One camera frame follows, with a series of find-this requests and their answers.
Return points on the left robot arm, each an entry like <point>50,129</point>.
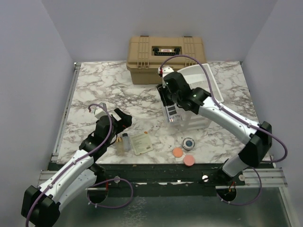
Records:
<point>43,205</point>

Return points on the orange round makeup sponge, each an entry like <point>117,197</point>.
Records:
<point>177,152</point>

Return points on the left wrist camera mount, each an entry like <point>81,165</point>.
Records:
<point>100,110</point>

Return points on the gold cap lotion bottle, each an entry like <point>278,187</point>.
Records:
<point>120,151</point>

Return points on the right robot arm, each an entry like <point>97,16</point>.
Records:
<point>174,90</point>

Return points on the pink round makeup sponge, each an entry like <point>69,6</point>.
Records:
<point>188,160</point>

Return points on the white plastic drawer organizer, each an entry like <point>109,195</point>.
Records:
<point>195,77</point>

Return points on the black toolbox handle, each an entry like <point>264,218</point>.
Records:
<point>166,52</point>

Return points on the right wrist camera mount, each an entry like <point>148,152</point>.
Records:
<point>162,72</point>

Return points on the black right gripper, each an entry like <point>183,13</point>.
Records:
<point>162,91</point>

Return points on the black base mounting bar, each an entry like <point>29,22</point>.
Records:
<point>164,180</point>

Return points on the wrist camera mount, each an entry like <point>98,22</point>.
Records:
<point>100,110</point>
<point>162,72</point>

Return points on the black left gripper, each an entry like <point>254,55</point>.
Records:
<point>125,121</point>

